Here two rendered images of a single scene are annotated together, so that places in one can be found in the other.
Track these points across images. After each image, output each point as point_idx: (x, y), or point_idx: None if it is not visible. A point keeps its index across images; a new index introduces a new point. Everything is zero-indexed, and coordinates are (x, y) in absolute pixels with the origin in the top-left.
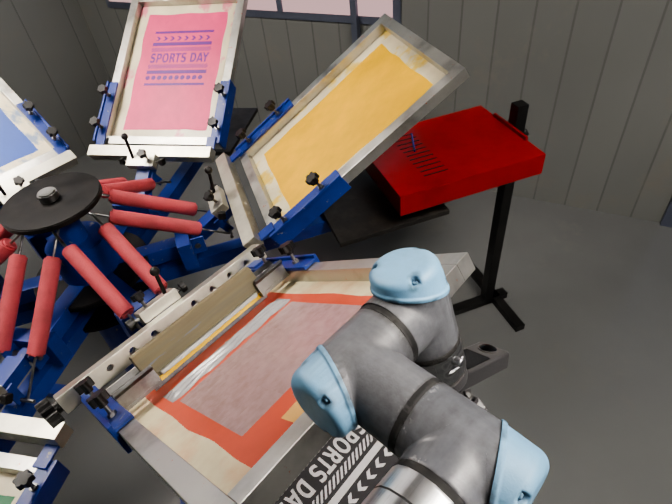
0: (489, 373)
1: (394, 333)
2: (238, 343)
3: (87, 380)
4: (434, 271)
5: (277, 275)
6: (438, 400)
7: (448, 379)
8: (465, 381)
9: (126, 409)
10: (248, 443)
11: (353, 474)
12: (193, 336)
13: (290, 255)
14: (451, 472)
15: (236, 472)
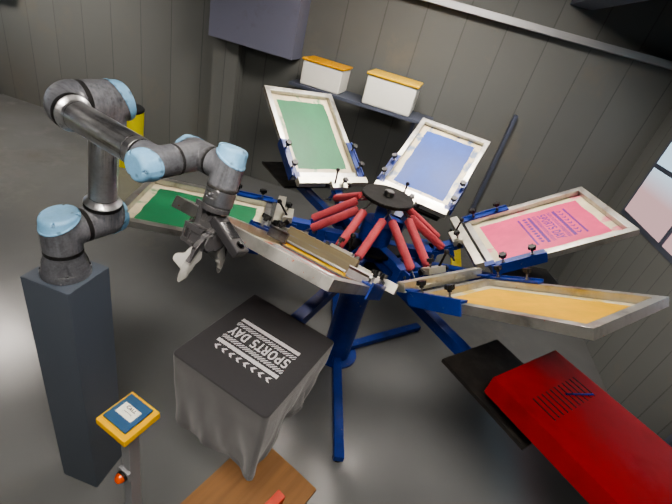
0: (223, 240)
1: (204, 149)
2: (306, 262)
3: (283, 222)
4: (226, 147)
5: (360, 278)
6: (170, 146)
7: (204, 196)
8: (208, 210)
9: (267, 233)
10: None
11: (253, 360)
12: (310, 248)
13: (373, 277)
14: (142, 141)
15: None
